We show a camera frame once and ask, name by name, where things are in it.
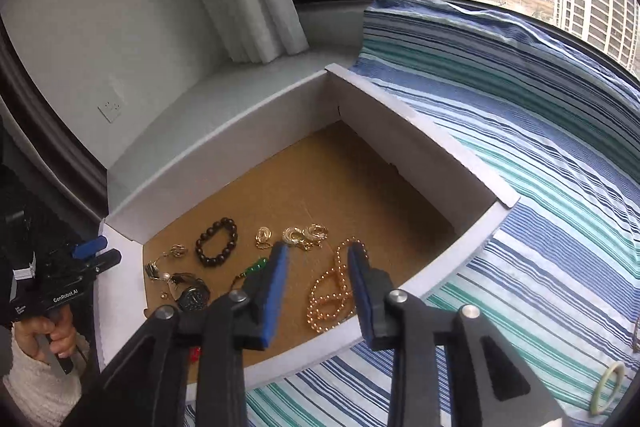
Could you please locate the white cardboard box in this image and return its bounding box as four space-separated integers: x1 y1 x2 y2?
94 63 522 392

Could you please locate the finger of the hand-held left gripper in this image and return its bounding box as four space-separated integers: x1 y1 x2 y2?
72 236 108 259
92 249 122 278

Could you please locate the silver pearl brooch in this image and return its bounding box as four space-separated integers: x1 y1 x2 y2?
145 257 173 283

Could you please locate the dark bead bracelet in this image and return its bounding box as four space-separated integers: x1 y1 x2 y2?
195 217 238 269

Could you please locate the green pendant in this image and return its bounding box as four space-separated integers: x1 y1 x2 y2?
232 257 268 290

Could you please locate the dark wooden frame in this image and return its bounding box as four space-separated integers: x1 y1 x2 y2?
0 22 108 220

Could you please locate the person's left forearm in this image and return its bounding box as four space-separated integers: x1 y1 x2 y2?
0 337 93 425

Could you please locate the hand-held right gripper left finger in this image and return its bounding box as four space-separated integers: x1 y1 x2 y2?
62 242 291 427

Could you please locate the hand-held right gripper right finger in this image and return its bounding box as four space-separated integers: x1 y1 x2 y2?
347 242 571 427

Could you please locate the black wrist watch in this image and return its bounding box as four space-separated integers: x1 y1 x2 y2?
170 272 212 313

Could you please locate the white wall socket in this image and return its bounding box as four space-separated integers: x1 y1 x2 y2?
98 99 123 122

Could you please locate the gold bead necklace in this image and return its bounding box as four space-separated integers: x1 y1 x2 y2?
306 237 366 334

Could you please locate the person's left hand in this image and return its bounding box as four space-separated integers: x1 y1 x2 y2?
15 309 76 362

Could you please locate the pale jade bangle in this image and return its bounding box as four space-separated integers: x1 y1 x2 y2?
589 361 627 415

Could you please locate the striped blue green blanket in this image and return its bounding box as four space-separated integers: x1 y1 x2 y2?
185 0 640 427

